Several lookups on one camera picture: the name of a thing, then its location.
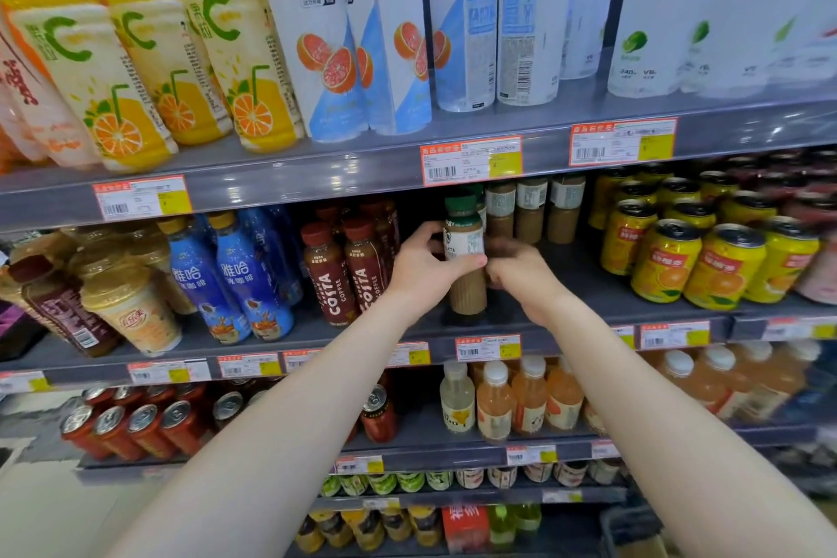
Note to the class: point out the red drink packet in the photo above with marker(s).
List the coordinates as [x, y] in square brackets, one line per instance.
[465, 528]

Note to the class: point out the row of small drink cans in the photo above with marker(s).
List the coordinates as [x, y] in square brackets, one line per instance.
[458, 479]

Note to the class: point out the group of yellow orange cans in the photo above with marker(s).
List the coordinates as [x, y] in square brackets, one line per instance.
[693, 250]

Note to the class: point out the person's right hand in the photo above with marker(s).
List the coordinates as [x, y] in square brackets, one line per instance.
[523, 283]

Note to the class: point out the green drink bottle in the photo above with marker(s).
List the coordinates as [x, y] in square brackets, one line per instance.
[513, 521]

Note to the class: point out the peach drink bottle white cap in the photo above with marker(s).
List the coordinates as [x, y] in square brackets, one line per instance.
[775, 381]
[680, 371]
[722, 374]

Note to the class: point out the blue coffee bottle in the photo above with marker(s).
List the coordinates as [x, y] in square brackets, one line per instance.
[252, 283]
[281, 243]
[203, 289]

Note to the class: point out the person's left thumb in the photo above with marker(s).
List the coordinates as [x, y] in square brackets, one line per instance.
[467, 262]

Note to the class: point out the gray metal shelf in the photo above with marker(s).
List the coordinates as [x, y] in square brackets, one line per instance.
[431, 440]
[471, 497]
[327, 175]
[588, 306]

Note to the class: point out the white red price label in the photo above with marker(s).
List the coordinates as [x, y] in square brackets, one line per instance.
[140, 198]
[621, 142]
[471, 160]

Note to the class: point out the single red drink can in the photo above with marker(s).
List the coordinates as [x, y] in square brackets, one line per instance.
[379, 417]

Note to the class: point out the group of red cans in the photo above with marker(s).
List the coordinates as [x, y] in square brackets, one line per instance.
[144, 423]

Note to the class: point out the white lime print bottle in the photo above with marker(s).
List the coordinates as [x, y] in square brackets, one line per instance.
[807, 8]
[732, 21]
[654, 2]

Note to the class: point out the pink peach drink bottle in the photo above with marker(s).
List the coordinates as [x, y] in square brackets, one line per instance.
[26, 113]

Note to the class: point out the person's right forearm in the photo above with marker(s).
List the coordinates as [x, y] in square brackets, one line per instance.
[667, 427]

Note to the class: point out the green cap coffee bottle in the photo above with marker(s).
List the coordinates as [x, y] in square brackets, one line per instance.
[465, 230]

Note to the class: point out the beige coffee bottle brown cap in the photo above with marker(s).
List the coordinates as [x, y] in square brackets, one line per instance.
[565, 211]
[500, 211]
[531, 211]

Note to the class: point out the group of milk tea cups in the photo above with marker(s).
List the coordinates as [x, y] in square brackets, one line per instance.
[131, 309]

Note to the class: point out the person's left hand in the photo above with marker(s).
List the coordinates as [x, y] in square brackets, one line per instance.
[418, 276]

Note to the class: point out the orange juice bottle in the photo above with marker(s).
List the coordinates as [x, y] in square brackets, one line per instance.
[242, 60]
[85, 73]
[163, 54]

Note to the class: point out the white grapefruit print bottle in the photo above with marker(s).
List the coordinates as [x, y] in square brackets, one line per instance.
[392, 21]
[307, 21]

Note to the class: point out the person's right fingers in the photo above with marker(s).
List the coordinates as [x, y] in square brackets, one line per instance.
[503, 260]

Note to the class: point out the row of yellow tea bottles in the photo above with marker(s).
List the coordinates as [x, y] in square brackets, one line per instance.
[366, 528]

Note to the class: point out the pale yellow drink bottle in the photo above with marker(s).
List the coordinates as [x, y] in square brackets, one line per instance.
[457, 404]

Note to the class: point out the row of shelf price tags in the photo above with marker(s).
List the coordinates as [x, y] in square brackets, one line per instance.
[487, 348]

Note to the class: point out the person's left forearm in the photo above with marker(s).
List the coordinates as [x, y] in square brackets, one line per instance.
[274, 440]

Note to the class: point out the brown coffee bottle red cap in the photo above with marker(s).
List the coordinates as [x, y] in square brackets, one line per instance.
[366, 270]
[327, 283]
[386, 217]

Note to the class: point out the white blue label bottle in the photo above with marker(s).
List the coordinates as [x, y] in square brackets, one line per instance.
[533, 21]
[592, 2]
[461, 21]

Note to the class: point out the orange drink bottle white cap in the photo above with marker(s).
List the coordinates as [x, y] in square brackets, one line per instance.
[495, 407]
[563, 397]
[529, 400]

